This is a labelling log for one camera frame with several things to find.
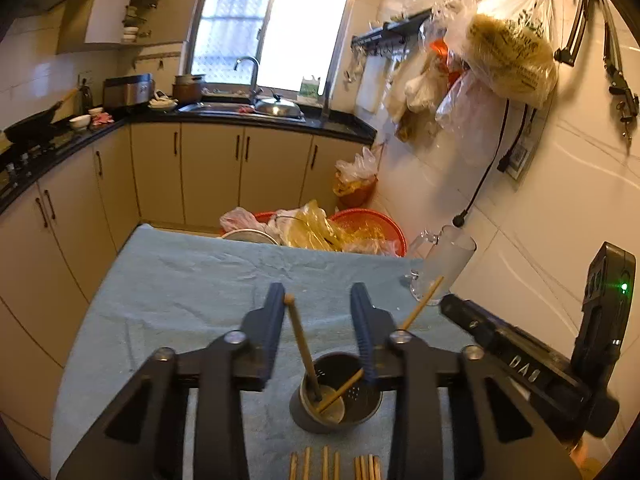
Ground steel rice cooker box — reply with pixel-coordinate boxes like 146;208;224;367
102;73;155;108

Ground hanging bag with bread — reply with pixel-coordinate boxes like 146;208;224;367
445;0;558;108

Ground black wok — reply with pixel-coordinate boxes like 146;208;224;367
3;89;78;148

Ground orange plastic basket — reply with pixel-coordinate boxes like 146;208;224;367
330;208;408;257

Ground brown pot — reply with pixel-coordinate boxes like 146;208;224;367
171;74;205;104

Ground window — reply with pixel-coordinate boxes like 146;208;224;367
186;0;350;99

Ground sink faucet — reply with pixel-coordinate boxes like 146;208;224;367
233;55;264;104

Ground upper kitchen cabinets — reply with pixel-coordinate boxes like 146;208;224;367
56;0;198;54

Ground black countertop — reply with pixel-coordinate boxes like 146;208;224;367
1;98;376;210

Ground kitchen cabinets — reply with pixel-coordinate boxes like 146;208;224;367
1;122;358;476
56;0;198;54

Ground green dish soap bottle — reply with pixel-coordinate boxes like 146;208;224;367
297;76;320;105

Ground orange bin with bags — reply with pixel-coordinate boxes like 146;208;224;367
333;146;378;209

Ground light blue table cloth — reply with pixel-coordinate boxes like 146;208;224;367
49;223;507;480

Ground black wall shelf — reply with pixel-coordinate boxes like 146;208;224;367
350;9;432;55

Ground hanging white plastic bags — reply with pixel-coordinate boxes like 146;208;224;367
384;38;504;167

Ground clear glass pitcher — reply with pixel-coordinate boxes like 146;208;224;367
407;226;477;304

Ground wooden chopstick dark tip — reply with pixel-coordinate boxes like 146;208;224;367
283;294;322;403

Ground lower kitchen cabinets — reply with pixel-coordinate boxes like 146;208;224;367
1;122;358;476

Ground black power cable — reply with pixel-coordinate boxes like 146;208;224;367
451;98;511;229

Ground steel pot lid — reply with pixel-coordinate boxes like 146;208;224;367
254;93;304;119

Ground white bowl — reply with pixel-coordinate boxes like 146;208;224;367
68;115;92;131

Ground yellow plastic bag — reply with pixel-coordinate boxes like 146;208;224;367
281;200;343;252

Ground dark utensil holder cup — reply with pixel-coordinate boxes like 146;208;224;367
288;351;384;435

